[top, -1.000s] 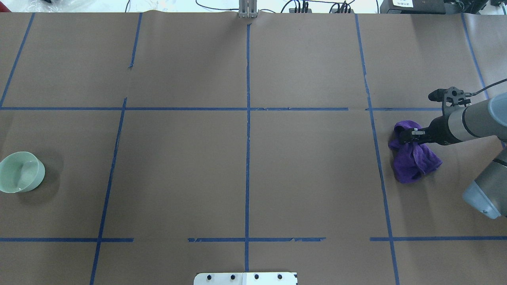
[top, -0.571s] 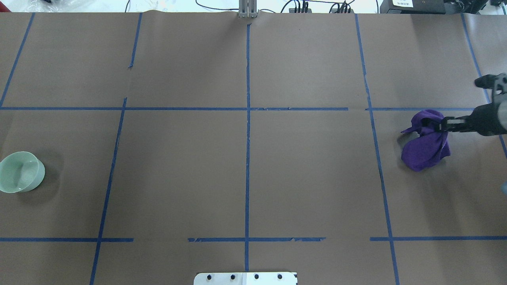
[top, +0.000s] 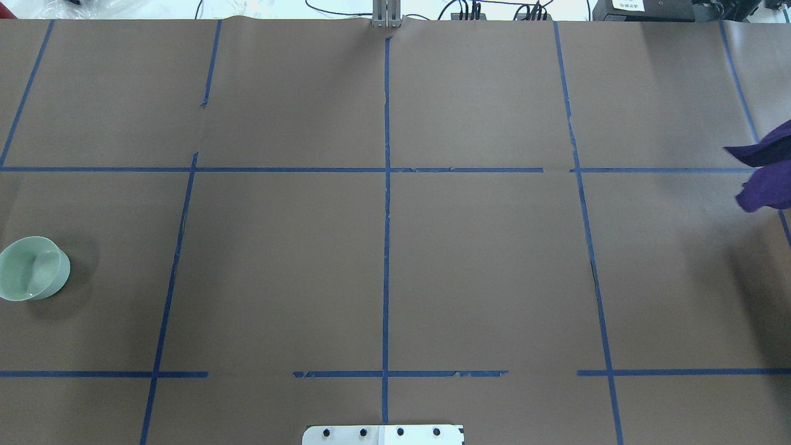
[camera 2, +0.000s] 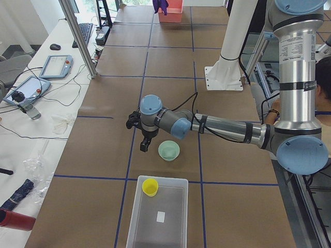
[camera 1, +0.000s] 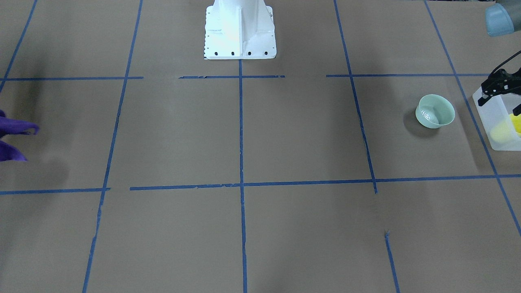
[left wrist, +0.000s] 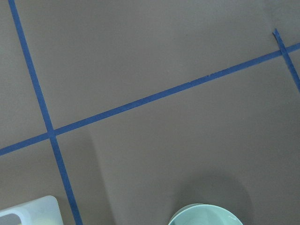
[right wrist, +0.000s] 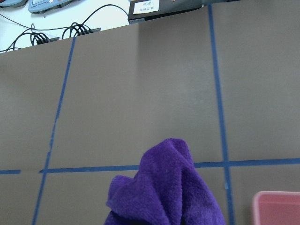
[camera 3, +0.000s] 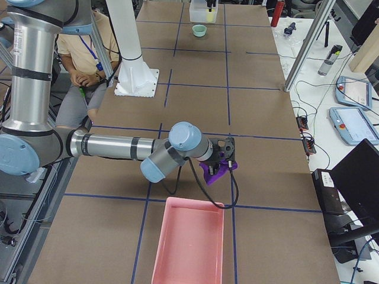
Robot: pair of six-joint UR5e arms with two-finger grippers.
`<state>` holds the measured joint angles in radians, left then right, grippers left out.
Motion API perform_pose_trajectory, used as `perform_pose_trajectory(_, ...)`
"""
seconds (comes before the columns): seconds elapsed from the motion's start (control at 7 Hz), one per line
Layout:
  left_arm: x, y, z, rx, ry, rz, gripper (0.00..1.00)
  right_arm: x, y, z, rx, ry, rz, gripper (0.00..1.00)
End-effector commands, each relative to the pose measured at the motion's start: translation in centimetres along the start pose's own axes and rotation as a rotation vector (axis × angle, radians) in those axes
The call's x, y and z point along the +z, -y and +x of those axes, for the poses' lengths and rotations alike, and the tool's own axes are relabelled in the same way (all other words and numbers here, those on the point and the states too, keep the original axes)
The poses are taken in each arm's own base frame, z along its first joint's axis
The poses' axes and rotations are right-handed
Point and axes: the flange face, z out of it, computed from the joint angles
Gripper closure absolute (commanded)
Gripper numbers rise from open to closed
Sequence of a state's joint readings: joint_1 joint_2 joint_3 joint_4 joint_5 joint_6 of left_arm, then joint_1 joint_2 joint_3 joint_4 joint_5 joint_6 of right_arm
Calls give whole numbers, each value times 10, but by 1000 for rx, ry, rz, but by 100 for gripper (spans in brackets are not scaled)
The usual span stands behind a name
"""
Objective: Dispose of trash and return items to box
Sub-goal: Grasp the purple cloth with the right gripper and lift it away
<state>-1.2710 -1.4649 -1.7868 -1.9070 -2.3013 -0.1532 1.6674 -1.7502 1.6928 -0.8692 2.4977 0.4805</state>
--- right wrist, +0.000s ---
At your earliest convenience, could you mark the black power strip right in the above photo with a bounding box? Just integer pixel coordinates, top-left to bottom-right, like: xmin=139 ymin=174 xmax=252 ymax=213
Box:
xmin=69 ymin=27 xmax=101 ymax=37

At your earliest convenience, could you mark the blue grey teach pendant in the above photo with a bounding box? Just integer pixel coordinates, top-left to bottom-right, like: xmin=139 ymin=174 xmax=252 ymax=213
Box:
xmin=28 ymin=0 xmax=82 ymax=14

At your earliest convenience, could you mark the black power strip left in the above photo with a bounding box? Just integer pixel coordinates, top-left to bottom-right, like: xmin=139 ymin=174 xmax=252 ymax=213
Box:
xmin=30 ymin=36 xmax=60 ymax=45

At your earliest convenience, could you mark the purple cloth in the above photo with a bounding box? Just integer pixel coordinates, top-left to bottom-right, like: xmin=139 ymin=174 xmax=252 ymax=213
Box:
xmin=105 ymin=138 xmax=225 ymax=225

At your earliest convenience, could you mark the pink plastic bin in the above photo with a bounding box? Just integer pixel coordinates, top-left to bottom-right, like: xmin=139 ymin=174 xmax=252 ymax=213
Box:
xmin=252 ymin=191 xmax=300 ymax=225

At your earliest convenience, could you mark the black equipment box with label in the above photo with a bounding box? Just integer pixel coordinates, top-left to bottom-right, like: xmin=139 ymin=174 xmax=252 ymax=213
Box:
xmin=127 ymin=0 xmax=204 ymax=24

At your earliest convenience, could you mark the black power strip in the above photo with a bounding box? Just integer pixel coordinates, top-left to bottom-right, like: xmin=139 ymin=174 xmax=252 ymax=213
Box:
xmin=69 ymin=27 xmax=101 ymax=37
xmin=30 ymin=36 xmax=60 ymax=45

